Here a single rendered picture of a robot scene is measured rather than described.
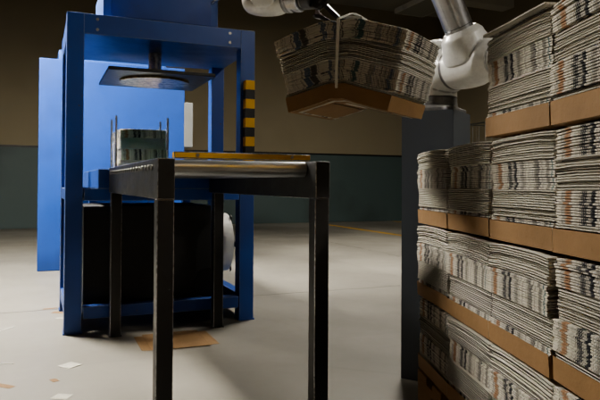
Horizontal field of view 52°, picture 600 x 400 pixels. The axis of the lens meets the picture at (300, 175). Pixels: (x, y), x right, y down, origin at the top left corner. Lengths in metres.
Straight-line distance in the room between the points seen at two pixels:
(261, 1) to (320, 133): 9.75
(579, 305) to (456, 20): 1.30
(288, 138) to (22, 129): 4.51
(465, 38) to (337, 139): 9.74
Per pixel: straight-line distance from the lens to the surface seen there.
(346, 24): 1.76
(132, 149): 3.91
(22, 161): 10.60
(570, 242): 1.15
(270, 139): 11.32
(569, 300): 1.18
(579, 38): 1.16
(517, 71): 1.37
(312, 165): 1.99
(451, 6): 2.22
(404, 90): 1.74
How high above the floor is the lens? 0.73
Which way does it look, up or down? 1 degrees up
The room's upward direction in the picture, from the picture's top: straight up
